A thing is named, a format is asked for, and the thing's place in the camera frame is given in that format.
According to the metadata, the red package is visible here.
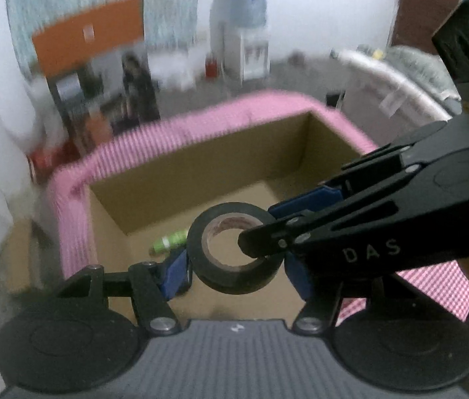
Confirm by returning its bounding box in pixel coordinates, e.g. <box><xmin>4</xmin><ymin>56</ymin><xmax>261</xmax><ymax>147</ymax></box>
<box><xmin>27</xmin><ymin>141</ymin><xmax>77</xmax><ymax>181</ymax></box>

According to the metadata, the pink checked tablecloth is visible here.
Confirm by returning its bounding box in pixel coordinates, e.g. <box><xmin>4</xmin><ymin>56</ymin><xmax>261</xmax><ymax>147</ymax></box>
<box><xmin>47</xmin><ymin>90</ymin><xmax>469</xmax><ymax>321</ymax></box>

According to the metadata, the grey and white bedding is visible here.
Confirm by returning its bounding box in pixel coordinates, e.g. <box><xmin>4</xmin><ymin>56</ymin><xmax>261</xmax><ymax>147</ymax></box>
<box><xmin>330</xmin><ymin>44</ymin><xmax>463</xmax><ymax>121</ymax></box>

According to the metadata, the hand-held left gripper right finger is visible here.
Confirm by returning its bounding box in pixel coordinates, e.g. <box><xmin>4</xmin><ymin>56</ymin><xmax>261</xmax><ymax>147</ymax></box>
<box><xmin>283</xmin><ymin>253</ymin><xmax>345</xmax><ymax>336</ymax></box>

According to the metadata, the brown door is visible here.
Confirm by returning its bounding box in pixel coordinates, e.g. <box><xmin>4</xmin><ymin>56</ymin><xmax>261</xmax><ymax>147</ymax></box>
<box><xmin>390</xmin><ymin>0</ymin><xmax>468</xmax><ymax>55</ymax></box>

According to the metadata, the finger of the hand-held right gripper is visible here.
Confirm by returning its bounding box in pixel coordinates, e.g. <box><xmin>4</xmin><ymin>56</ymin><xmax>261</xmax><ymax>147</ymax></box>
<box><xmin>238</xmin><ymin>200</ymin><xmax>399</xmax><ymax>259</ymax></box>
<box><xmin>268</xmin><ymin>121</ymin><xmax>450</xmax><ymax>222</ymax></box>

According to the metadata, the large cardboard box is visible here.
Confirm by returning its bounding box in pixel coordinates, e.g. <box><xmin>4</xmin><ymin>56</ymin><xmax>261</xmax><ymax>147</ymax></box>
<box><xmin>88</xmin><ymin>110</ymin><xmax>378</xmax><ymax>325</ymax></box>

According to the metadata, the white water dispenser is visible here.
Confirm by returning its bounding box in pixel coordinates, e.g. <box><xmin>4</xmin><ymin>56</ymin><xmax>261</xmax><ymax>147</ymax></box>
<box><xmin>220</xmin><ymin>23</ymin><xmax>270</xmax><ymax>81</ymax></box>

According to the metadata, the black electrical tape roll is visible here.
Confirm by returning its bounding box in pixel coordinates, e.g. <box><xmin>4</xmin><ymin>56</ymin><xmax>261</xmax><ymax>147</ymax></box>
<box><xmin>185</xmin><ymin>201</ymin><xmax>282</xmax><ymax>296</ymax></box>

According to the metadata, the green lip balm stick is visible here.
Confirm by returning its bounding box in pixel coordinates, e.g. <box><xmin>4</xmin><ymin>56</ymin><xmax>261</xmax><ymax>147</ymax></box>
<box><xmin>149</xmin><ymin>228</ymin><xmax>189</xmax><ymax>256</ymax></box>

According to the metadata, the speckled blue wall cloth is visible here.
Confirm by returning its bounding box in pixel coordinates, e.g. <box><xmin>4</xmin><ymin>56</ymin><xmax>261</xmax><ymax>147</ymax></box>
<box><xmin>6</xmin><ymin>0</ymin><xmax>214</xmax><ymax>75</ymax></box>

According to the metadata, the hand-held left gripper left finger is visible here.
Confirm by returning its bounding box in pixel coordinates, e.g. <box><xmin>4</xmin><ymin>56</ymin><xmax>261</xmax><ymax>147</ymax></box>
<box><xmin>54</xmin><ymin>248</ymin><xmax>194</xmax><ymax>336</ymax></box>

